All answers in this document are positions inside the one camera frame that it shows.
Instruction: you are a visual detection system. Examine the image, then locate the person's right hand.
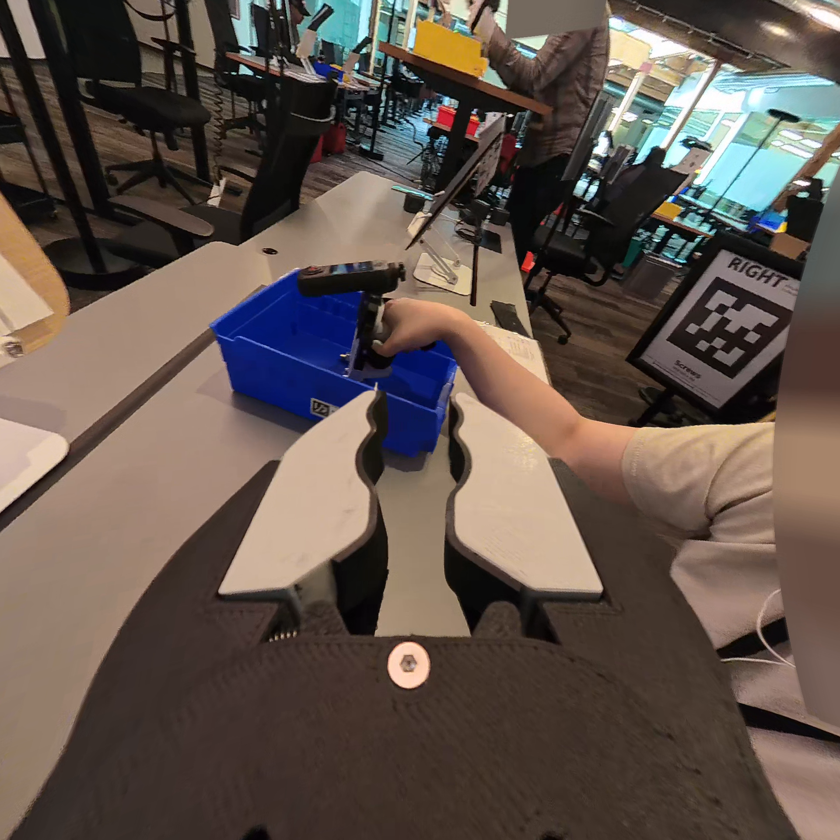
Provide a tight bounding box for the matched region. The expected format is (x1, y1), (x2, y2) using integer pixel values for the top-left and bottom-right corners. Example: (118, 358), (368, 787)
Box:
(379, 297), (466, 360)

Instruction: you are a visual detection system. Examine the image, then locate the black strap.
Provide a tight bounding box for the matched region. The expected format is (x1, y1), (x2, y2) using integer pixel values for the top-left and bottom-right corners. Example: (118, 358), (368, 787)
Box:
(715, 617), (840, 742)

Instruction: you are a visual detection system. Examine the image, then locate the height adjustable desk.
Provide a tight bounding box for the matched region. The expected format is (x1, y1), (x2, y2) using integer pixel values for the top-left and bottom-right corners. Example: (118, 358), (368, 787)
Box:
(377, 42), (552, 191)

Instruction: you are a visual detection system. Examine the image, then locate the laminated paper sheet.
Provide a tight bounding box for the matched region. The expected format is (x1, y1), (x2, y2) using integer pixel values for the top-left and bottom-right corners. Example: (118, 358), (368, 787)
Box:
(482, 322), (551, 385)

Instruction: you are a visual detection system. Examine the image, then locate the black sign tripod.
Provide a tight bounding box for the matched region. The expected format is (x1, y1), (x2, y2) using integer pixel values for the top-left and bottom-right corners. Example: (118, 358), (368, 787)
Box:
(630, 387), (716, 427)

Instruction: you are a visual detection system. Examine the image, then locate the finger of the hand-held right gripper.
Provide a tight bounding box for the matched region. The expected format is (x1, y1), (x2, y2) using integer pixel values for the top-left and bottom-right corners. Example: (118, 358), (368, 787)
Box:
(341, 305), (395, 383)

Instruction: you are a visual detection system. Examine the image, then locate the black flat pad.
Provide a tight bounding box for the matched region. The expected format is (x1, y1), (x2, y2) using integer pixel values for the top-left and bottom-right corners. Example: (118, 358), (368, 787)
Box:
(491, 300), (534, 336)

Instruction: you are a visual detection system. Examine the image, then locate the white tablet stand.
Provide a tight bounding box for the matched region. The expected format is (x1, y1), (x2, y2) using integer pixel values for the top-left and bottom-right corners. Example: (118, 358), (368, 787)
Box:
(412, 217), (475, 296)

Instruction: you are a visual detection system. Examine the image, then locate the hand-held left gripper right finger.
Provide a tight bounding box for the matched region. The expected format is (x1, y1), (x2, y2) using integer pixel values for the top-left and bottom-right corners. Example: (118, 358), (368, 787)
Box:
(445, 392), (605, 602)

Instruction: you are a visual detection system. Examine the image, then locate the black stand pole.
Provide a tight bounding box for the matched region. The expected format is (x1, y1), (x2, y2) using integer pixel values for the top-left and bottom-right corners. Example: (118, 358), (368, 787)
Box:
(0, 0), (142, 290)

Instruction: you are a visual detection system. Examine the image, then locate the red container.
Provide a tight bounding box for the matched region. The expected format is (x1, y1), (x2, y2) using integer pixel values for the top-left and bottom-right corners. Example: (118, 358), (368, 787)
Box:
(311, 121), (349, 165)

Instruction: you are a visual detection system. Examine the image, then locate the black tablet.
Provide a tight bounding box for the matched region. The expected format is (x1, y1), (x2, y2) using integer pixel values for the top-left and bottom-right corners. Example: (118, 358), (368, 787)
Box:
(406, 113), (508, 250)

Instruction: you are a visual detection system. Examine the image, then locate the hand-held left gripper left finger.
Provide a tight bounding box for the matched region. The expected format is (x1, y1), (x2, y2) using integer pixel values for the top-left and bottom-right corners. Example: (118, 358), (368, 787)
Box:
(218, 390), (389, 599)

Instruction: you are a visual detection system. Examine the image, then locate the white stand base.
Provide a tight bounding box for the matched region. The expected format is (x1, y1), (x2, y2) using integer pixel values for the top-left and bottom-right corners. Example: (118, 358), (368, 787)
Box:
(0, 416), (70, 513)

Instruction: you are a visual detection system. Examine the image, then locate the black high-back office chair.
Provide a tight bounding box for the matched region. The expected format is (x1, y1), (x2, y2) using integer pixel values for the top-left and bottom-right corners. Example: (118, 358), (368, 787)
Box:
(108, 79), (339, 263)

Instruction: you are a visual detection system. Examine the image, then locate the black framed marker sign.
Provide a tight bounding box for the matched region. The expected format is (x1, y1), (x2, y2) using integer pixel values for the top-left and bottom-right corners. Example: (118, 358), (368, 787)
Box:
(626, 233), (805, 421)

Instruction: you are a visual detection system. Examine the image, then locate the person's right forearm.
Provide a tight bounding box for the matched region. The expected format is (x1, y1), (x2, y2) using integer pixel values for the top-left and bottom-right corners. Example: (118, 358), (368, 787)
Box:
(436, 308), (641, 506)

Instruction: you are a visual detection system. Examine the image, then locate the yellow plastic bin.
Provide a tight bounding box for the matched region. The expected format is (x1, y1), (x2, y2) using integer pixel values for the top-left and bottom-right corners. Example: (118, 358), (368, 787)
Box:
(412, 18), (490, 78)

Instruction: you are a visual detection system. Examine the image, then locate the instruction sheet on stand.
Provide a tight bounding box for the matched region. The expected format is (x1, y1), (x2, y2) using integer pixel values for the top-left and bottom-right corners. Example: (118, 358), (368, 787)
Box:
(0, 193), (70, 358)

